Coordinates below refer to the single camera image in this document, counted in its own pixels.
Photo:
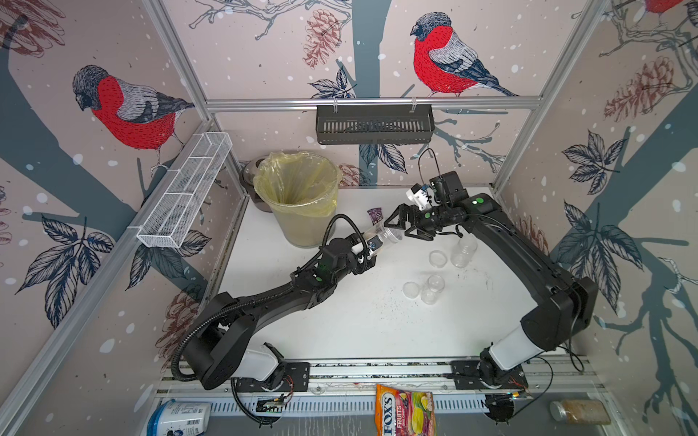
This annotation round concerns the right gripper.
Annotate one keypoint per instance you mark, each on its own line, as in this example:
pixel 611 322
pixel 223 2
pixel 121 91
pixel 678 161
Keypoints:
pixel 413 209

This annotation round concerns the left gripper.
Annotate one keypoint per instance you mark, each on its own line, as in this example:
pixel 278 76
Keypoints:
pixel 350 242

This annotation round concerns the wide jar patterned lid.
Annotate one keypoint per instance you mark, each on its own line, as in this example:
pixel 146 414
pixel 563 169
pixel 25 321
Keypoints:
pixel 390 236

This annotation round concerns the clear jar lid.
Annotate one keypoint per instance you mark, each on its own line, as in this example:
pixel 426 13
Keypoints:
pixel 412 290
pixel 437 259

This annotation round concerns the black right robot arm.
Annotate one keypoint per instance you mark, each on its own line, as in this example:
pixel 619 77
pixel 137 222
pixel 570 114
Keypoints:
pixel 565 304

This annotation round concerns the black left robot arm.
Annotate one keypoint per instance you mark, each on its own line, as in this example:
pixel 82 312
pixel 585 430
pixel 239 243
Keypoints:
pixel 214 346

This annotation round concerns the purple candy packet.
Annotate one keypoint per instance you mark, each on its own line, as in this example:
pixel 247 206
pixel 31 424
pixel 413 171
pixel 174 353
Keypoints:
pixel 376 215

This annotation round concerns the bin with yellow bag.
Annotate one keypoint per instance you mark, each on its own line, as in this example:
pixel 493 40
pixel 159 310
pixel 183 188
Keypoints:
pixel 301 190

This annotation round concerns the black hanging basket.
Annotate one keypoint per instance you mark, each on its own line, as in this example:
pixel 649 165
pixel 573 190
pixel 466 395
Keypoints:
pixel 375 125

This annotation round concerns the grey metal bowl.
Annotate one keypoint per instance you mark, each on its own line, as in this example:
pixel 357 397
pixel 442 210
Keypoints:
pixel 246 179

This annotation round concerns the Fox's candy bag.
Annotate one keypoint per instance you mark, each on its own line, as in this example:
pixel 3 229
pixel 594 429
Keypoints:
pixel 400 412

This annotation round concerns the white blue-lid container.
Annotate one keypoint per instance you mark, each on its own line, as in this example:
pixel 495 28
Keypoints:
pixel 179 418

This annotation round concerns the grain-filled jar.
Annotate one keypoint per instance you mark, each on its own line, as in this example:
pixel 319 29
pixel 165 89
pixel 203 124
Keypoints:
pixel 585 412

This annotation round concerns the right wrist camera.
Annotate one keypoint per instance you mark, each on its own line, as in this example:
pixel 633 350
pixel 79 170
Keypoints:
pixel 444 189

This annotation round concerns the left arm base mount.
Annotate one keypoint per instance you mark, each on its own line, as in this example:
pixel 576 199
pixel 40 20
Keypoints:
pixel 287 377

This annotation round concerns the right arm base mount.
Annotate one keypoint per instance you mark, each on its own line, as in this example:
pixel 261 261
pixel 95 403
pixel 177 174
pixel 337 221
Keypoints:
pixel 470 375

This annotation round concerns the white wire shelf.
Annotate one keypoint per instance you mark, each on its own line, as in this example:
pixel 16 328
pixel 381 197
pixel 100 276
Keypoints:
pixel 175 211

